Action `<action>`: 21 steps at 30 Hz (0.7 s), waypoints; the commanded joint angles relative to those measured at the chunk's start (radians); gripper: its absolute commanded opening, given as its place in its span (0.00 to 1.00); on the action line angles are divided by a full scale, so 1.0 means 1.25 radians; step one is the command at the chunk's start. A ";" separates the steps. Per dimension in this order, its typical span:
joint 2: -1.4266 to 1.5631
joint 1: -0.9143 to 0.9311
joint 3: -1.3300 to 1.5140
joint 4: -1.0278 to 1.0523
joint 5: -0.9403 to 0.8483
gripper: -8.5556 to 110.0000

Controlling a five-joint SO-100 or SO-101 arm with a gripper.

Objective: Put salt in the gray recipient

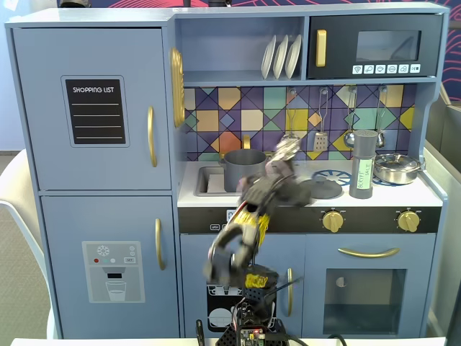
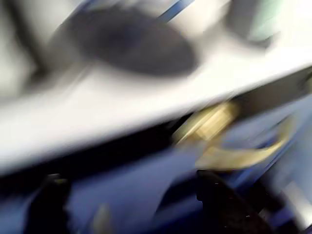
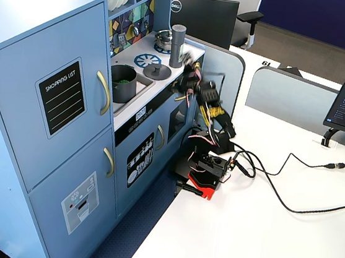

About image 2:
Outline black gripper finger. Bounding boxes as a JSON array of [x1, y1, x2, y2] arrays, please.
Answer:
[[26, 174, 74, 234], [196, 170, 294, 234]]

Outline gray salt shaker green label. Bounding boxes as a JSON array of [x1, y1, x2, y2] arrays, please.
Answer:
[[224, 0, 277, 51]]

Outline blue dishwasher door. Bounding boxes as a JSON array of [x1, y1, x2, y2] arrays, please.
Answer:
[[65, 143, 205, 234]]

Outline gold stove knob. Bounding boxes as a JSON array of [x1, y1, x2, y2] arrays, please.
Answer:
[[172, 101, 241, 145]]

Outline blue wooden toy kitchen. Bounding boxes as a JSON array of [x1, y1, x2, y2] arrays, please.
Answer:
[[0, 0, 312, 234]]

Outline gray round pot lid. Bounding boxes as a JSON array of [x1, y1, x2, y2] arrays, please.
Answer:
[[52, 7, 203, 78]]

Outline gold curved oven handle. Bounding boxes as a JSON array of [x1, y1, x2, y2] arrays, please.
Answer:
[[195, 117, 297, 172]]

